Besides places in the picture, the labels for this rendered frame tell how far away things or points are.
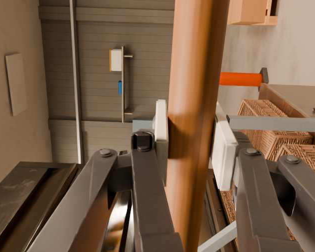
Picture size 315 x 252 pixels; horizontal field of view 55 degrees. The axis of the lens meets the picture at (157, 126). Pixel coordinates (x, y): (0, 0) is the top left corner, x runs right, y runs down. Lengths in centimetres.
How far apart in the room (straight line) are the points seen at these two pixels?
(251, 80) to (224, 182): 348
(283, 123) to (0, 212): 136
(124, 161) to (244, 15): 341
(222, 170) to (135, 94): 798
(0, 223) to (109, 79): 676
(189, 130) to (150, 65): 779
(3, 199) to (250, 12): 288
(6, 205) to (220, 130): 164
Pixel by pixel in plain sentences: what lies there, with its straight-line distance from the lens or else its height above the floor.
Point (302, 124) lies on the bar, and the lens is 121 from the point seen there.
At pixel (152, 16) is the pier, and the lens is 781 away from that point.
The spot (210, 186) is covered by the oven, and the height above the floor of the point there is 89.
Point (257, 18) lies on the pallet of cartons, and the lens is 357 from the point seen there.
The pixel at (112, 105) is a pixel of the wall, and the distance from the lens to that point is 829.
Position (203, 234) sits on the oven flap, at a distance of 148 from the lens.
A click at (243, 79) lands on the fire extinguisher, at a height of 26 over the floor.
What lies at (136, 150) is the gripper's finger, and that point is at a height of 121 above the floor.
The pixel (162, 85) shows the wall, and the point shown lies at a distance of 805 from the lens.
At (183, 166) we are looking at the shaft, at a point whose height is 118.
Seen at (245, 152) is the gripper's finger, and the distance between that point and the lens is 16.
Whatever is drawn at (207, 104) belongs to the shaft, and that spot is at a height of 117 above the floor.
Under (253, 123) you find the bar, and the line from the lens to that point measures 115.
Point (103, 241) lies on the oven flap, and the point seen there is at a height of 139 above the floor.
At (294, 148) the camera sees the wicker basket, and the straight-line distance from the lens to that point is 123.
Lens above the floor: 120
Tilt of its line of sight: level
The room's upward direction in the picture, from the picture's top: 88 degrees counter-clockwise
